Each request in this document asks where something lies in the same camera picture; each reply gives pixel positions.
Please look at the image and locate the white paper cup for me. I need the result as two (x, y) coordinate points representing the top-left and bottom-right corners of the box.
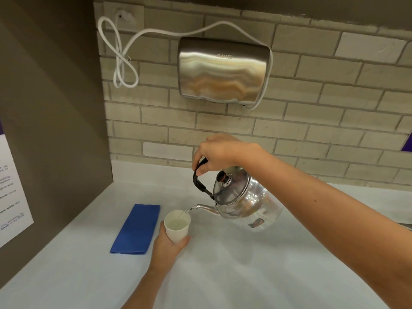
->
(164, 210), (191, 244)

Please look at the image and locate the white wall socket plate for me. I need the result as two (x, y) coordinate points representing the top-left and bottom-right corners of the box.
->
(103, 1), (145, 32)

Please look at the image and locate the person's right forearm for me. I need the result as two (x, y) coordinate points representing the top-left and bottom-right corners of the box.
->
(246, 152), (412, 309)

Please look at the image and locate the silver metal kettle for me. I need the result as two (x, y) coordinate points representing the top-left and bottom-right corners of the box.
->
(184, 158), (284, 232)

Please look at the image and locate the white power cable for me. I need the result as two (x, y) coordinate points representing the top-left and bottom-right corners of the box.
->
(97, 16), (274, 111)

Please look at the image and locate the folded blue cloth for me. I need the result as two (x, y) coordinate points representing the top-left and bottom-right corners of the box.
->
(110, 204), (161, 255)

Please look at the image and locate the stainless steel hand dryer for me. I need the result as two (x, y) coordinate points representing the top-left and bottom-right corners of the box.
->
(177, 36), (271, 106)

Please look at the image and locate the person's left hand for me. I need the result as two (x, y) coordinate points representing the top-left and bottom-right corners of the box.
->
(148, 221), (191, 276)

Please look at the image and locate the person's right hand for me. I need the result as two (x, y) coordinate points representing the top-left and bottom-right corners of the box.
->
(192, 134), (270, 177)

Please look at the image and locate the person's left forearm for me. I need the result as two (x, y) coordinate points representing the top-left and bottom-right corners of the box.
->
(121, 268), (164, 309)

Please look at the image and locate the white printed wall notice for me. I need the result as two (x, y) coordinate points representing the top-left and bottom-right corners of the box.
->
(0, 134), (34, 248)

